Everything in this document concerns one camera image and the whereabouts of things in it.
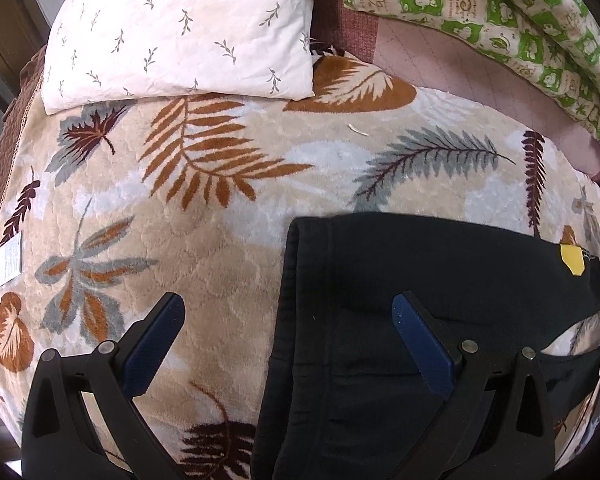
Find black pants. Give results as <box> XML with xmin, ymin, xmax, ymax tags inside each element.
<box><xmin>251</xmin><ymin>212</ymin><xmax>600</xmax><ymax>479</ymax></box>

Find yellow patch on pants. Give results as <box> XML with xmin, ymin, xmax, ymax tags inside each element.
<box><xmin>559</xmin><ymin>244</ymin><xmax>585</xmax><ymax>276</ymax></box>

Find white blanket label tag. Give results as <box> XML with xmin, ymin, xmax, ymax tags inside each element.
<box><xmin>0</xmin><ymin>233</ymin><xmax>22</xmax><ymax>287</ymax></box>

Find beige leaf-pattern plush blanket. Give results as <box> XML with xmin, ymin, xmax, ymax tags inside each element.
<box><xmin>0</xmin><ymin>55</ymin><xmax>600</xmax><ymax>479</ymax></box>

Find small white lint scrap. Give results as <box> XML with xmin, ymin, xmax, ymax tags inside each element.
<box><xmin>348</xmin><ymin>124</ymin><xmax>370</xmax><ymax>138</ymax></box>

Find green and cream quilt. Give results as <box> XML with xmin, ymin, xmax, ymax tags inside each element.
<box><xmin>343</xmin><ymin>0</ymin><xmax>600</xmax><ymax>140</ymax></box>

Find white leaf-print pillow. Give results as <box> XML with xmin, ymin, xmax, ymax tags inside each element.
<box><xmin>41</xmin><ymin>0</ymin><xmax>314</xmax><ymax>115</ymax></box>

